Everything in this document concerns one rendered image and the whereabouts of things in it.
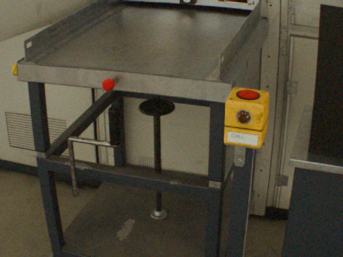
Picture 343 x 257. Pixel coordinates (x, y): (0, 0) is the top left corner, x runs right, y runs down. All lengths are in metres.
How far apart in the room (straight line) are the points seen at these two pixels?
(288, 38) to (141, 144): 0.77
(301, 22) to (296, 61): 0.15
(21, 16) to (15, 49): 0.50
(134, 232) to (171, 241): 0.14
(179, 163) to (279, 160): 0.42
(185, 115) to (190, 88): 0.81
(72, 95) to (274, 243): 1.03
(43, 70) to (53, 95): 0.85
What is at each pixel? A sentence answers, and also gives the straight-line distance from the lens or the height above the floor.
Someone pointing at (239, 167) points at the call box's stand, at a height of 0.74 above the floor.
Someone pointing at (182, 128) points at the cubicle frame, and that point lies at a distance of 2.20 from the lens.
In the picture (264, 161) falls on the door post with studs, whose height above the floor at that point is 0.26.
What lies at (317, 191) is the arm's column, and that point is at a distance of 1.26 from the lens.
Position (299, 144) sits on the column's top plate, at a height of 0.75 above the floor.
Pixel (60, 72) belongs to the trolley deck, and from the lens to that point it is 1.49.
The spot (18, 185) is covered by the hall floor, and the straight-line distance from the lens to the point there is 2.60.
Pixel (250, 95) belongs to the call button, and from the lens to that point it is 1.12.
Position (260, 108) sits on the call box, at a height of 0.89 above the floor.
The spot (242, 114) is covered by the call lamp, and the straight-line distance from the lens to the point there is 1.09.
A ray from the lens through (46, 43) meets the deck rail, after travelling 1.64.
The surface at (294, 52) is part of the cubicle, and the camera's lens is 1.98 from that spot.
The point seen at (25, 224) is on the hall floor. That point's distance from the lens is 2.32.
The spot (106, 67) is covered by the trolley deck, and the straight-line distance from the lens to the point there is 1.45.
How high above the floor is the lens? 1.33
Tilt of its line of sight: 27 degrees down
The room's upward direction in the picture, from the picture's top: straight up
